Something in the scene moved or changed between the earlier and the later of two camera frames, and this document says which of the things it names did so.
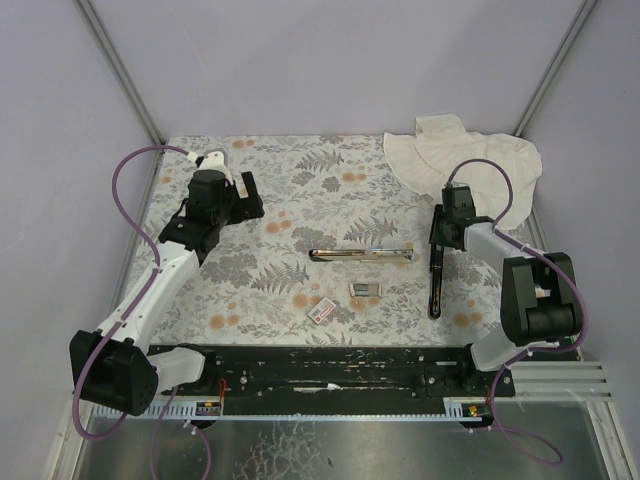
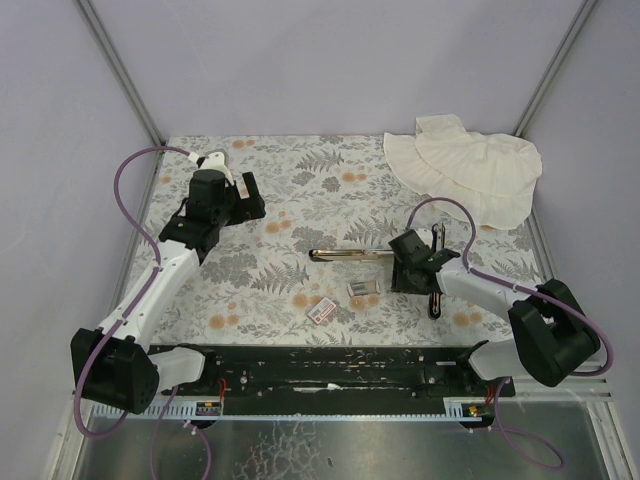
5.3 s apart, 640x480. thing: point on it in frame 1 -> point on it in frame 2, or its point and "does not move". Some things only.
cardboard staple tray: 366,290 does not move
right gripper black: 436,230 -> 407,273
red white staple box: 322,310 does not move
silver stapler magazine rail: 364,254 does not move
